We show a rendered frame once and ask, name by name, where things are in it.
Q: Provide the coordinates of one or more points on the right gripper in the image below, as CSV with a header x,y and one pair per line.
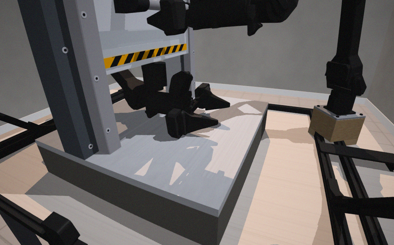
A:
x,y
174,19

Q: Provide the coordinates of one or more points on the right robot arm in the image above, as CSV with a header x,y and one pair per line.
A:
x,y
343,72

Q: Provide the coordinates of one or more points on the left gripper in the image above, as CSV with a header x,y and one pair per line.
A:
x,y
181,119

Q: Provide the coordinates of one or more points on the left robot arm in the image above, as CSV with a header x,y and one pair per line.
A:
x,y
139,94

